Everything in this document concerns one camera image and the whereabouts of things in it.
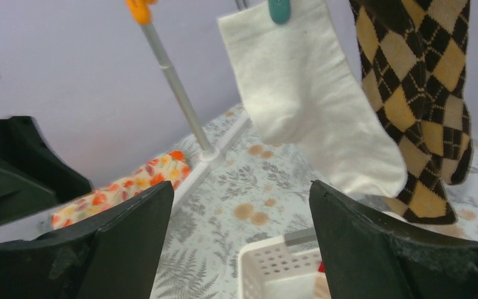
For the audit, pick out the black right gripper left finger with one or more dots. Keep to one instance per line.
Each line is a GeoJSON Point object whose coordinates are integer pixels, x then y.
{"type": "Point", "coordinates": [113, 254]}

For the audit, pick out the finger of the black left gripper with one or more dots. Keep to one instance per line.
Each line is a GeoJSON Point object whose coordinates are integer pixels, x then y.
{"type": "Point", "coordinates": [32, 177]}

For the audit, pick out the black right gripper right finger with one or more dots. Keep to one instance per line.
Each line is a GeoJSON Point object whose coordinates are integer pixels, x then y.
{"type": "Point", "coordinates": [368, 254]}

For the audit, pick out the white sock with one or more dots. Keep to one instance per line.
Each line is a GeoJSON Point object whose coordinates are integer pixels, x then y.
{"type": "Point", "coordinates": [297, 87]}

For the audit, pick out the teal front clip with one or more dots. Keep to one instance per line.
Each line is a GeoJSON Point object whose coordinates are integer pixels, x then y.
{"type": "Point", "coordinates": [279, 11]}

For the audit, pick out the orange front left clip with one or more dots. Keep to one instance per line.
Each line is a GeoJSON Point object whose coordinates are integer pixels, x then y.
{"type": "Point", "coordinates": [140, 10]}

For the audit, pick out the red snowflake sock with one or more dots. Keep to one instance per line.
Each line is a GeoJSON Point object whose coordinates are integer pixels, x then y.
{"type": "Point", "coordinates": [321, 268]}

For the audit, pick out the white perforated sock basket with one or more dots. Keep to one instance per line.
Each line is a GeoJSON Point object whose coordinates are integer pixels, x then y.
{"type": "Point", "coordinates": [269, 269]}

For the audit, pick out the floral orange cloth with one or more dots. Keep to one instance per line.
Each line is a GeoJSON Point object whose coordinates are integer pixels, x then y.
{"type": "Point", "coordinates": [171, 167]}

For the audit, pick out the floral grey tablecloth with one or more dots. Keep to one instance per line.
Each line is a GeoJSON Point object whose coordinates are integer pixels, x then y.
{"type": "Point", "coordinates": [260, 192]}

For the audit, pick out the white rack left foot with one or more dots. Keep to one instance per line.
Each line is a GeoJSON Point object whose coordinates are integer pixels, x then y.
{"type": "Point", "coordinates": [211, 158]}

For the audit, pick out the grey left rack pole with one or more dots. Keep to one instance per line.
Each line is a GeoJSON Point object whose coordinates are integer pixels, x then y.
{"type": "Point", "coordinates": [177, 88]}

